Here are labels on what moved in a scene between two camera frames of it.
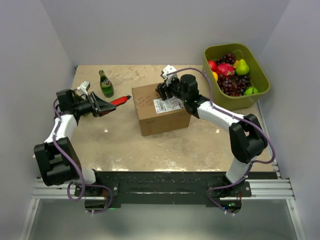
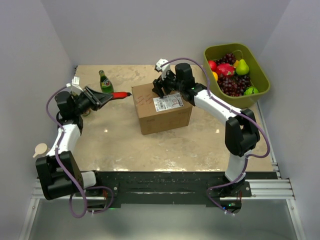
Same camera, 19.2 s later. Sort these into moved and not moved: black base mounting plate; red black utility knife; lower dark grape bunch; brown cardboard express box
Moved: red black utility knife
Not moved: lower dark grape bunch; black base mounting plate; brown cardboard express box
